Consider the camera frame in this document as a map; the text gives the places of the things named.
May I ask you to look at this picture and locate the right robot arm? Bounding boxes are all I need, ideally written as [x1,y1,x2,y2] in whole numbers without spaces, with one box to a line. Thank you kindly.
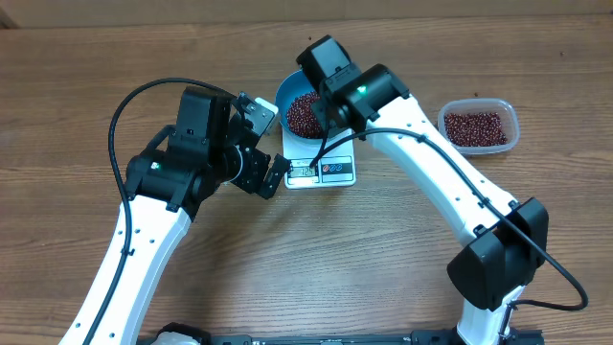
[296,35,549,344]

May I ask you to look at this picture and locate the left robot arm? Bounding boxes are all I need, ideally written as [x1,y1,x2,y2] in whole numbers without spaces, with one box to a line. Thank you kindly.
[61,86,289,344]

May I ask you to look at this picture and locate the white digital kitchen scale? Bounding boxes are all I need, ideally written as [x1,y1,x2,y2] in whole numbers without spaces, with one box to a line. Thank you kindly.
[283,126,357,190]

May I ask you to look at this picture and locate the blue metal bowl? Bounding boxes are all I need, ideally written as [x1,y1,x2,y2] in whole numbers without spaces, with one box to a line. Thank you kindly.
[275,71,326,145]

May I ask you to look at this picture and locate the red beans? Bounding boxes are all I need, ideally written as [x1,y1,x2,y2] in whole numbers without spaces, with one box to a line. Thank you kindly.
[443,112,508,147]

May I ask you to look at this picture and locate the clear plastic food container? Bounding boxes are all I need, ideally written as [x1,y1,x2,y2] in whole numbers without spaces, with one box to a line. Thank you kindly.
[438,98,520,155]

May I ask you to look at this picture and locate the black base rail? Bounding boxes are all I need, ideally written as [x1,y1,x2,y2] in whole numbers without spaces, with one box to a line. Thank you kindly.
[138,315,545,345]

